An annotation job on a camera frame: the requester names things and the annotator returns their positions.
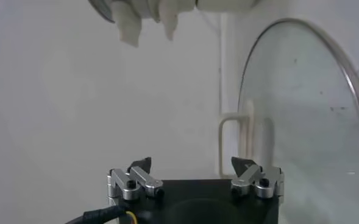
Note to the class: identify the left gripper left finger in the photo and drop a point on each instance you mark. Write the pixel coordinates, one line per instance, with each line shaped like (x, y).
(145, 179)

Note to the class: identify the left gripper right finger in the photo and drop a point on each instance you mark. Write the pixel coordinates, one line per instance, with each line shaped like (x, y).
(247, 178)

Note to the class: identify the white electric cooker base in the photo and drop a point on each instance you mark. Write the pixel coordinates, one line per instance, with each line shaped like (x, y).
(170, 24)

